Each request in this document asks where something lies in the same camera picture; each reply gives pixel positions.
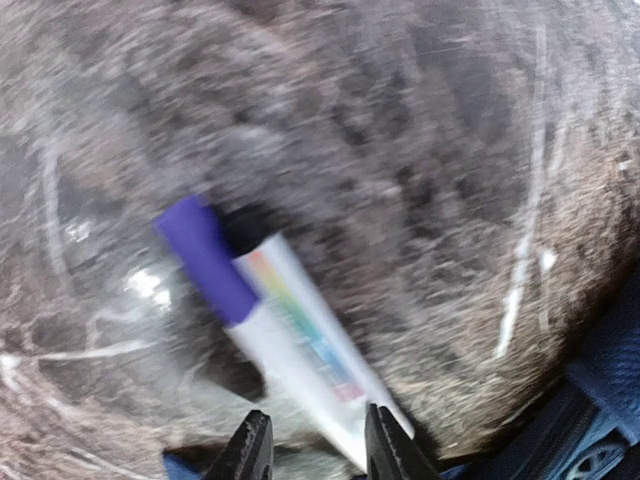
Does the blue cap marker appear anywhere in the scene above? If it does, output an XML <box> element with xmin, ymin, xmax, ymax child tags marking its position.
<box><xmin>155</xmin><ymin>196</ymin><xmax>367</xmax><ymax>470</ymax></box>

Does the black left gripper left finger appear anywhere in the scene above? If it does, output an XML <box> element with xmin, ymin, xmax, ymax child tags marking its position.
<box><xmin>202</xmin><ymin>410</ymin><xmax>274</xmax><ymax>480</ymax></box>

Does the navy blue student backpack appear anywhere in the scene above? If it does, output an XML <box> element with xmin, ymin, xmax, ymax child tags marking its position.
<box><xmin>163</xmin><ymin>271</ymin><xmax>639</xmax><ymax>479</ymax></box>

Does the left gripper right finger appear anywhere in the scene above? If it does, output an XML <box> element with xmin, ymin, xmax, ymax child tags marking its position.
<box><xmin>365</xmin><ymin>403</ymin><xmax>441</xmax><ymax>480</ymax></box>

